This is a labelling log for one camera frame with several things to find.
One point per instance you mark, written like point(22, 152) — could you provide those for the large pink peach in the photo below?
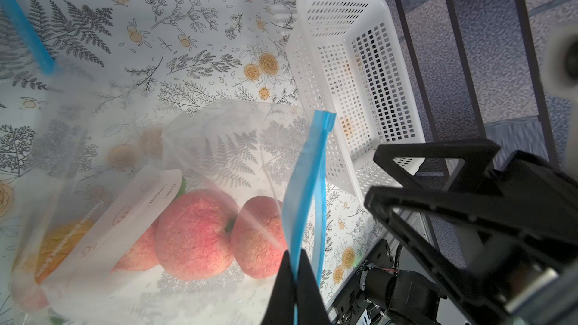
point(192, 241)

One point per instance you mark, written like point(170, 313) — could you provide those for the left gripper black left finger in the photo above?
point(282, 303)

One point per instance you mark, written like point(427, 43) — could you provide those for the wrinkled yellow red peach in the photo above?
point(57, 245)

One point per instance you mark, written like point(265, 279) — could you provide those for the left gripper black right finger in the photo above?
point(309, 306)

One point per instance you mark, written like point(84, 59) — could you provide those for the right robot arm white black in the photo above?
point(407, 297)

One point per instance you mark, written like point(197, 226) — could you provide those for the zip-top bag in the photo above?
point(18, 19)
point(113, 275)

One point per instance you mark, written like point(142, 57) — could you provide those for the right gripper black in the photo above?
point(504, 246)

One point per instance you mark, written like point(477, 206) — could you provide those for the white plastic mesh basket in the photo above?
point(345, 57)

